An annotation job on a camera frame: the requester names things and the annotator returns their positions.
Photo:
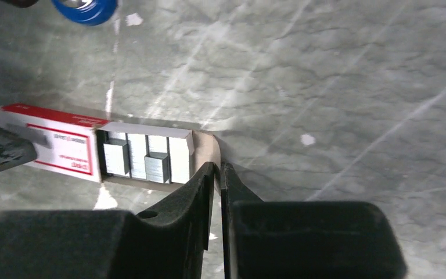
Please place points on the red white staple box sleeve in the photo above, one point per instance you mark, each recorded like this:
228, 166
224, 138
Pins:
65, 143

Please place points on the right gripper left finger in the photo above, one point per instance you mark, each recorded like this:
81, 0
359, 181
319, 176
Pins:
166, 240

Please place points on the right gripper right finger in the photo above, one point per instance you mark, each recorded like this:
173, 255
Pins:
318, 239

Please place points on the staple strip stack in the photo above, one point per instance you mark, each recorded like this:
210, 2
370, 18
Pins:
116, 154
138, 151
156, 161
180, 159

